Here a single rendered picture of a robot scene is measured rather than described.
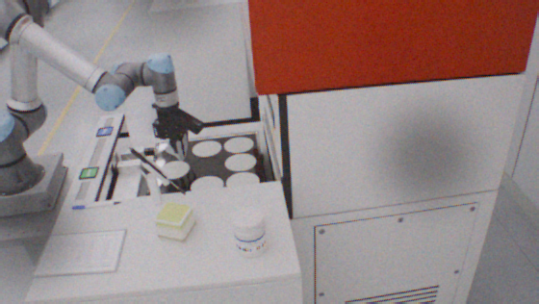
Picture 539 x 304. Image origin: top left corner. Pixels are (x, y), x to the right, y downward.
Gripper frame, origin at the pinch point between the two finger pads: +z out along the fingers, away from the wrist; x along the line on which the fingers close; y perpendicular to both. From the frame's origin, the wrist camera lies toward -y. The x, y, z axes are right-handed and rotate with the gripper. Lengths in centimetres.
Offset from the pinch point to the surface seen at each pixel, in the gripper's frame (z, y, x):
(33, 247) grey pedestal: 26, 50, 34
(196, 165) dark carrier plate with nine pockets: 1.4, -5.4, 1.1
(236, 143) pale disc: 1.3, -12.1, -14.8
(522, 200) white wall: 86, -132, -128
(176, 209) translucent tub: -12.0, -21.7, 35.7
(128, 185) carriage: 3.3, 12.7, 15.1
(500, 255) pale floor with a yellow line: 91, -120, -84
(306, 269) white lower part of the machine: 32, -44, 6
